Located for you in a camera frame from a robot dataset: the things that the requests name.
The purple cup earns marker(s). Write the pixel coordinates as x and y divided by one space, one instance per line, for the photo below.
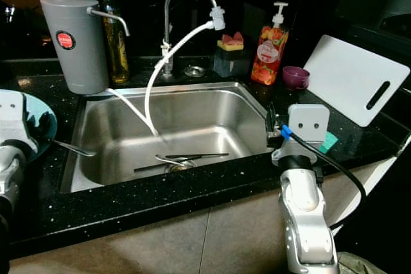
296 78

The stainless steel sink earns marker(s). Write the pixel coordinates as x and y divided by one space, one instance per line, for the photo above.
205 117

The metal sink drain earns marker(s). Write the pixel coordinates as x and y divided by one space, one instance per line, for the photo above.
178 167

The chrome gooseneck faucet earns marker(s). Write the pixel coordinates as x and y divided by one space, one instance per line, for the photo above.
167 27

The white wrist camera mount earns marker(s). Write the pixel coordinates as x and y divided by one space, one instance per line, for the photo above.
13 113
308 123

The dark sponge holder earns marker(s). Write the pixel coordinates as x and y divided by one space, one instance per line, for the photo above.
231 64

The grey water filter canister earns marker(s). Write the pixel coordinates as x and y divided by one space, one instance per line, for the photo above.
74 62

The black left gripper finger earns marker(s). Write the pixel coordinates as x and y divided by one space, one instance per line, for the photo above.
40 134

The green sponge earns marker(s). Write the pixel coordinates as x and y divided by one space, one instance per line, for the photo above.
329 142

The yellow and red sponge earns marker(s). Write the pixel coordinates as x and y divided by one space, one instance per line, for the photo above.
231 43

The teal plate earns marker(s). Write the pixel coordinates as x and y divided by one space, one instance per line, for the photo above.
48 117

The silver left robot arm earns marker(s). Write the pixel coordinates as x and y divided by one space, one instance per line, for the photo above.
9 178

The silver spoon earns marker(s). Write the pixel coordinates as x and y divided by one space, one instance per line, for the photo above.
87 152

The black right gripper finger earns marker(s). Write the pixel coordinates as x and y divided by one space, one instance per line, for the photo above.
270 123

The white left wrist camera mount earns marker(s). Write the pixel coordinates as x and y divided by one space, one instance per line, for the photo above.
13 113

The green capped oil bottle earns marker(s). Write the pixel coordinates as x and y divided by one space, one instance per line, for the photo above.
117 52

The blue tape band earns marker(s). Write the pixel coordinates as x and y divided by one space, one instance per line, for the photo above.
286 132

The round chrome counter fitting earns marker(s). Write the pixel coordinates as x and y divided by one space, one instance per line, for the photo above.
194 72

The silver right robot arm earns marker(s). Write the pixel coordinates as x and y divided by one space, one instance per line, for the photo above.
305 216

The black chopstick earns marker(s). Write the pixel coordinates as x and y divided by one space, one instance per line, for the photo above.
141 169
215 154

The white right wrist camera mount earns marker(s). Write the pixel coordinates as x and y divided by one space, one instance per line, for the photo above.
308 123

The orange soap pump bottle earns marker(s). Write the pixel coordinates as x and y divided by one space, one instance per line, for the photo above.
268 59

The white cutting board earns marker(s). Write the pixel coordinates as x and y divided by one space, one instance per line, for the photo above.
347 75

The olive green fabric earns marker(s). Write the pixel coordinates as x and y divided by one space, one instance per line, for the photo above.
359 264

